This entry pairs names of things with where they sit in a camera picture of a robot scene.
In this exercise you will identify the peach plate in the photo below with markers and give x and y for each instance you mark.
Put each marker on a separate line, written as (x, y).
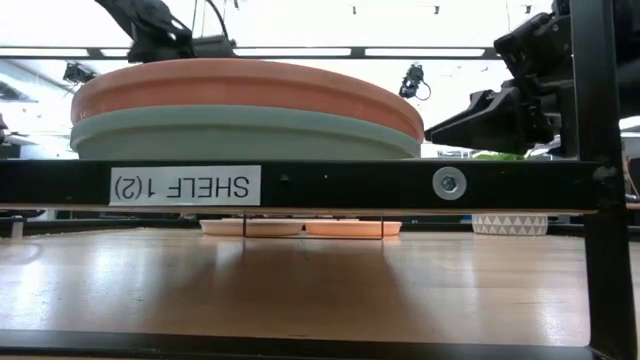
(240, 85)

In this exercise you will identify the succulent in white patterned pot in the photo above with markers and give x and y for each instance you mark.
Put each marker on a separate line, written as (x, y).
(510, 225)

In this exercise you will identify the black hanging camera device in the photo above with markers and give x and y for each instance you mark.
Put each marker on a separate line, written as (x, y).
(412, 80)
(75, 74)

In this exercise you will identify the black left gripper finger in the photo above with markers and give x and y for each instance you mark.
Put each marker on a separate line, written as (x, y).
(215, 47)

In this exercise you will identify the black aluminium table frame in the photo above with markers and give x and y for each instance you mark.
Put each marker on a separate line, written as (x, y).
(100, 227)

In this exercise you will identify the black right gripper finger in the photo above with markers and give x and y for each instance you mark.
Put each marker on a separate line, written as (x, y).
(500, 130)
(492, 99)

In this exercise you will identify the grey plate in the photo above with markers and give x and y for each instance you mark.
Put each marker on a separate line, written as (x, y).
(270, 228)

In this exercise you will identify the light blue plate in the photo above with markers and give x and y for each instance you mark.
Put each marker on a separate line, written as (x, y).
(240, 137)

